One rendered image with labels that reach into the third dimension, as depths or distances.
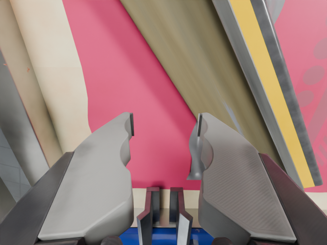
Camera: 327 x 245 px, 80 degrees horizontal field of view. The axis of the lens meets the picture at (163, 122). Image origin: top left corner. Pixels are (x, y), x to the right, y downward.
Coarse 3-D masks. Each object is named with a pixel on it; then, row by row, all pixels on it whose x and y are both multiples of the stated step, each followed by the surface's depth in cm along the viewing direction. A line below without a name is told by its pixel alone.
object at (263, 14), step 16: (256, 0) 15; (256, 16) 16; (272, 32) 16; (272, 48) 17; (272, 64) 18; (288, 80) 19; (288, 96) 20; (304, 128) 22; (304, 144) 23; (320, 176) 26
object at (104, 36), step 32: (64, 0) 19; (96, 0) 19; (288, 0) 18; (320, 0) 18; (96, 32) 20; (128, 32) 20; (288, 32) 20; (96, 64) 22; (128, 64) 22; (160, 64) 22; (288, 64) 22
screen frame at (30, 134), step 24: (0, 0) 18; (0, 24) 18; (0, 48) 18; (24, 48) 21; (0, 72) 19; (24, 72) 21; (0, 96) 20; (24, 96) 21; (0, 120) 22; (24, 120) 22; (48, 120) 25; (24, 144) 23; (48, 144) 25; (24, 168) 25; (48, 168) 25; (168, 216) 34; (192, 216) 34
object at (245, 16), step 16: (240, 0) 16; (240, 16) 16; (256, 32) 17; (256, 48) 17; (256, 64) 18; (272, 80) 19; (272, 96) 20; (288, 112) 21; (288, 128) 22; (288, 144) 23; (304, 160) 24; (304, 176) 26
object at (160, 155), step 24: (96, 72) 22; (120, 72) 22; (144, 72) 22; (96, 96) 24; (120, 96) 24; (144, 96) 24; (168, 96) 24; (96, 120) 26; (144, 120) 26; (168, 120) 26; (192, 120) 26; (144, 144) 28; (168, 144) 28; (144, 168) 30; (168, 168) 30
